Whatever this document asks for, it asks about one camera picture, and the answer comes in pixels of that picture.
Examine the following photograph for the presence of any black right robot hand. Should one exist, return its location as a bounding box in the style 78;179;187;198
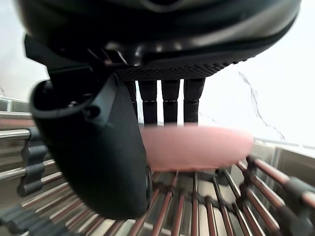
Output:
16;0;302;219

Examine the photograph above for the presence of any pink cup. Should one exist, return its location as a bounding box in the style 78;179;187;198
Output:
139;124;254;172

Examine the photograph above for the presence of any stainless steel sink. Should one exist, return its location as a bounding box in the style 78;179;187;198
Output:
0;94;315;236

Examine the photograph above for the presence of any steel roll-up drying rack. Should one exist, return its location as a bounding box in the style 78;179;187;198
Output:
0;126;315;236

